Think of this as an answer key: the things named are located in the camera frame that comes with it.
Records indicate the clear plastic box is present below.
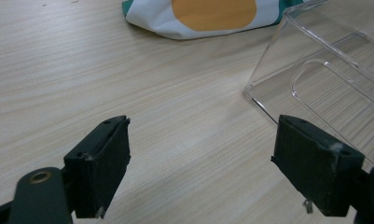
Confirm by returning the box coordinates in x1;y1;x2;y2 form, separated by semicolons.
243;0;374;169

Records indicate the white packet with orange spot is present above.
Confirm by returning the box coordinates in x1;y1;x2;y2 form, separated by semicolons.
121;0;307;41

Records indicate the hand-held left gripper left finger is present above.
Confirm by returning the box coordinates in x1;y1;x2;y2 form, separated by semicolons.
63;115;132;219

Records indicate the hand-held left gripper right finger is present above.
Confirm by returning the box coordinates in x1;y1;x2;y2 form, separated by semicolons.
270;114;366;217

